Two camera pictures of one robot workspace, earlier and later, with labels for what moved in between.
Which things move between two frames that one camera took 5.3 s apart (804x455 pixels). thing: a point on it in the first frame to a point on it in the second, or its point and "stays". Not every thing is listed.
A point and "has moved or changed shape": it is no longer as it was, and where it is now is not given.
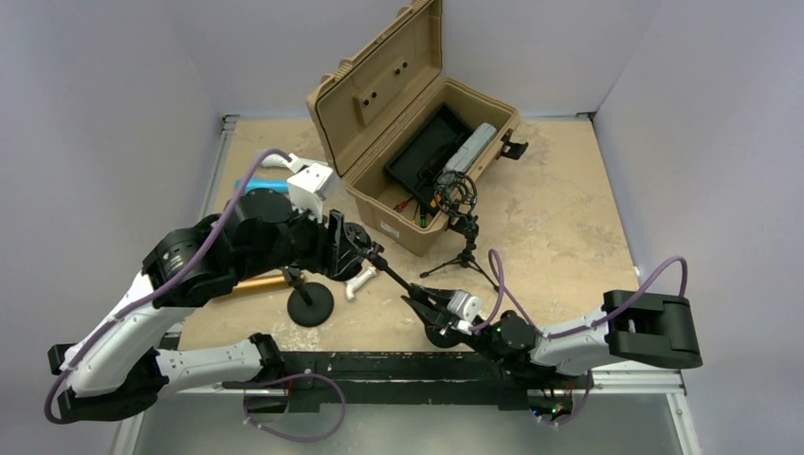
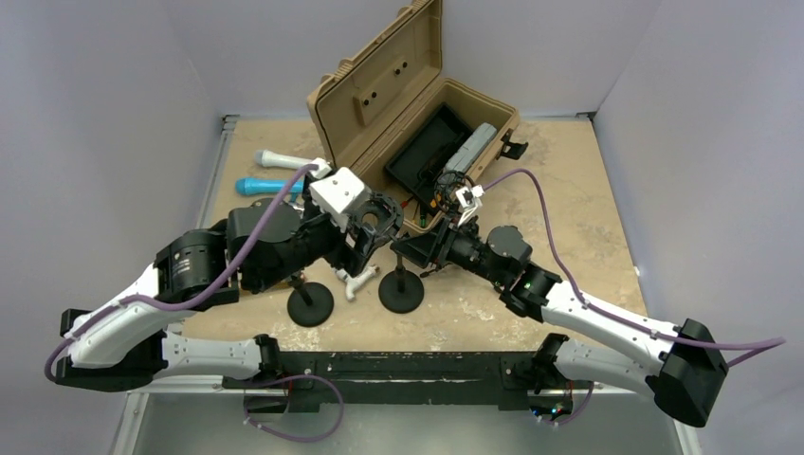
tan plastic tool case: [411, 144] stays
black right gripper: [431, 316] to [431, 246]
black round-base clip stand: [310, 304] stays
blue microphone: [280, 185] stays
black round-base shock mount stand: [372, 252] has moved or changed shape
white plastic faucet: [355, 282] stays
